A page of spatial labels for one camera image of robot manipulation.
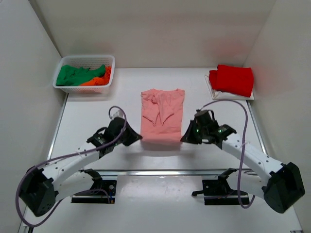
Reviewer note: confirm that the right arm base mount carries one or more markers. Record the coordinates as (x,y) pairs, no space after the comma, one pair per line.
(217,191)

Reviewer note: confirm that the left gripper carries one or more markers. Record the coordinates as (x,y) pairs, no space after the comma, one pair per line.
(134,136)

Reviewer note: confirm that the orange t-shirt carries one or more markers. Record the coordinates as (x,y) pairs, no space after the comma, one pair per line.
(97,77)

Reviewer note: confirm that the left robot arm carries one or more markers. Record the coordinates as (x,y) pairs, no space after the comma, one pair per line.
(56,180)

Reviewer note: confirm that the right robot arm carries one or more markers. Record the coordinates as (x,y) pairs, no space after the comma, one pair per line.
(279,184)

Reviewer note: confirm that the white plastic basket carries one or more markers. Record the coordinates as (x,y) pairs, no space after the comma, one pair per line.
(86,61)

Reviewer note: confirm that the folded red t-shirt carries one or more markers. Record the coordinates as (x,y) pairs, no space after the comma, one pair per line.
(234,80)

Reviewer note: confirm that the pink t-shirt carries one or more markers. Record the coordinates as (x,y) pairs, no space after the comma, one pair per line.
(161,116)

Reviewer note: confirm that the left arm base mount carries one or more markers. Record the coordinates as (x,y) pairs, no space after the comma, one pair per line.
(102,191)

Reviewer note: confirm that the green t-shirt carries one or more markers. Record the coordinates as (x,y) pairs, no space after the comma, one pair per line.
(72,76)

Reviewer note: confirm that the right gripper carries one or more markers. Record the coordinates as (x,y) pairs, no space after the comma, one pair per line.
(188,138)

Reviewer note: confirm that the folded white t-shirt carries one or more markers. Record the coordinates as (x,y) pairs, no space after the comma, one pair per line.
(218,95)

